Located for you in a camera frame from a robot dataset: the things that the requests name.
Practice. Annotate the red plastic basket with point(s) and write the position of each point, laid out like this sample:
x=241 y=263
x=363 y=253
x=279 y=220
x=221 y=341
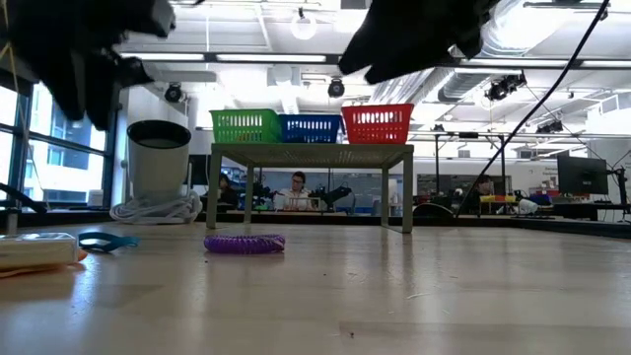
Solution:
x=377 y=123

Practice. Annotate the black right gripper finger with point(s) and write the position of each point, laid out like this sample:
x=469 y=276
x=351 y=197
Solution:
x=419 y=34

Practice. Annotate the person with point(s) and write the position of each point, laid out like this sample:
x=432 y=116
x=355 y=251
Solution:
x=228 y=192
x=484 y=187
x=297 y=190

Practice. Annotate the silver ventilation duct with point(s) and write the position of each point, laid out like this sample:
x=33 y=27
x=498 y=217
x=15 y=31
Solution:
x=463 y=86

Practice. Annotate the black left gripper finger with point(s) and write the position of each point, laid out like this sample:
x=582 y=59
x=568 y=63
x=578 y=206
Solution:
x=61 y=79
x=103 y=89

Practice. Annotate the white cylinder device dark top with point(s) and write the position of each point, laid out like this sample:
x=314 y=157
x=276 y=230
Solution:
x=158 y=167

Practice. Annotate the blue rubber band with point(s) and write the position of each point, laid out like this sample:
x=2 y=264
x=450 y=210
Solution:
x=123 y=241

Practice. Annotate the blue plastic basket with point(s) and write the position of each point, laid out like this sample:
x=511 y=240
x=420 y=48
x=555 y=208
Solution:
x=310 y=129

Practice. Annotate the background black rig frame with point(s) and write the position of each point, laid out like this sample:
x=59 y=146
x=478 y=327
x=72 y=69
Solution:
x=468 y=134

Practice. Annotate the green plastic basket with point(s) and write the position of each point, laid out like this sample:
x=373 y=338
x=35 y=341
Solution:
x=246 y=125

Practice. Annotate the window with dark frame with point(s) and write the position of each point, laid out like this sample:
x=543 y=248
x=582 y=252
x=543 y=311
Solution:
x=59 y=163

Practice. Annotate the background black robot arm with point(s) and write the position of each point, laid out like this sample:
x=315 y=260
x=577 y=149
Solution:
x=337 y=193

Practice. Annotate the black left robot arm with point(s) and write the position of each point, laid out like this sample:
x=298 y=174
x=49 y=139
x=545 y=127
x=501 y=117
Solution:
x=22 y=198

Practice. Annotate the black computer monitor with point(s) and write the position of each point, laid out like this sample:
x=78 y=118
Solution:
x=581 y=175

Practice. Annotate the round white ceiling lamp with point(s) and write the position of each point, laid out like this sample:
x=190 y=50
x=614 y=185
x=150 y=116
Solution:
x=303 y=27

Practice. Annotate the blue storage bin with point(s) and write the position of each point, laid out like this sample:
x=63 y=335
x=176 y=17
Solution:
x=541 y=199

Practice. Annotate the black aluminium table frame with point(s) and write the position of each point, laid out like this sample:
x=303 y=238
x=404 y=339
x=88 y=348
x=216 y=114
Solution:
x=567 y=226

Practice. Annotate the orange rubber band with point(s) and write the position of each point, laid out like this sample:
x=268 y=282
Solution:
x=44 y=271

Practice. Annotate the long ceiling light bar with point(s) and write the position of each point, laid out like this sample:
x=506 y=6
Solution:
x=271 y=57

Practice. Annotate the grey-green perforated riser shelf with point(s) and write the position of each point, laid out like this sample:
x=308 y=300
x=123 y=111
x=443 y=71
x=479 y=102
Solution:
x=310 y=155

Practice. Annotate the black ceiling camera cluster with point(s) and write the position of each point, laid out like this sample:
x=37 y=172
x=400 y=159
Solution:
x=503 y=88
x=549 y=127

